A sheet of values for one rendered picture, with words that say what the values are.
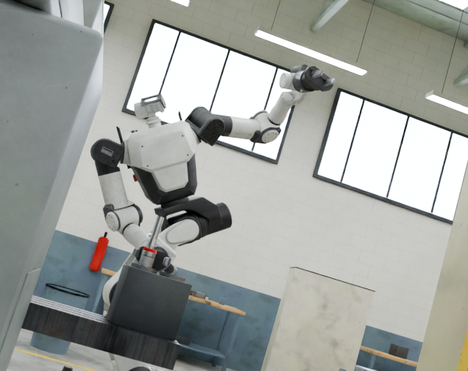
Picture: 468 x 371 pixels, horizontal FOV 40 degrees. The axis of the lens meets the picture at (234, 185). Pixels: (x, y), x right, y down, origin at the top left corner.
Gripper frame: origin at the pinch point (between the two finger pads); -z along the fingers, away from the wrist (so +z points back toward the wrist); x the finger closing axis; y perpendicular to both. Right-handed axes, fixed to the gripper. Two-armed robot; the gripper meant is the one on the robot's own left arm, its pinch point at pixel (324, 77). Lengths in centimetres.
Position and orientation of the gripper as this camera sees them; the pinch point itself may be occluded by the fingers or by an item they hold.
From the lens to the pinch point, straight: 250.2
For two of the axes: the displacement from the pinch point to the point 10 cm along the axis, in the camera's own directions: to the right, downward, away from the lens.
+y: 5.0, -8.5, 1.4
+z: -3.7, -0.7, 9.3
